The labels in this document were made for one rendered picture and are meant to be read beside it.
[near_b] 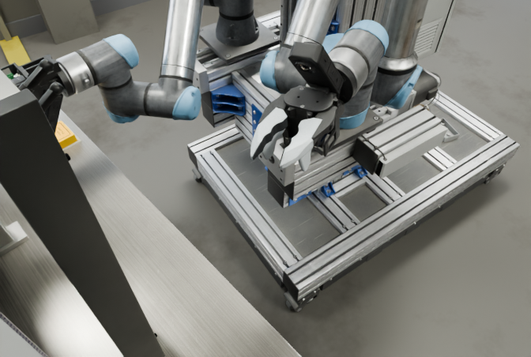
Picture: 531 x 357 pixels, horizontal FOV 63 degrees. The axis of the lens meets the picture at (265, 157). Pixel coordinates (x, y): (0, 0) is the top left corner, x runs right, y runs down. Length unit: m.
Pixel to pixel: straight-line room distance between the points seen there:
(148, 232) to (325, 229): 0.95
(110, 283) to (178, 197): 1.58
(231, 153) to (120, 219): 1.09
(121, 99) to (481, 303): 1.55
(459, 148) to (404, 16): 1.27
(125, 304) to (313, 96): 0.37
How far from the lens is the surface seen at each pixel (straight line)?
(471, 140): 2.24
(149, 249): 0.89
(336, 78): 0.63
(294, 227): 1.72
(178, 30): 0.99
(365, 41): 0.74
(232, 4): 1.46
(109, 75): 0.96
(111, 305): 0.58
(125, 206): 0.96
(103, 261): 0.51
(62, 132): 1.14
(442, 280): 1.97
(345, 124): 0.84
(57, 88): 0.52
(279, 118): 0.60
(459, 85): 2.92
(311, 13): 0.85
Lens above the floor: 1.64
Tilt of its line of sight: 47 degrees down
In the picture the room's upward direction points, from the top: straight up
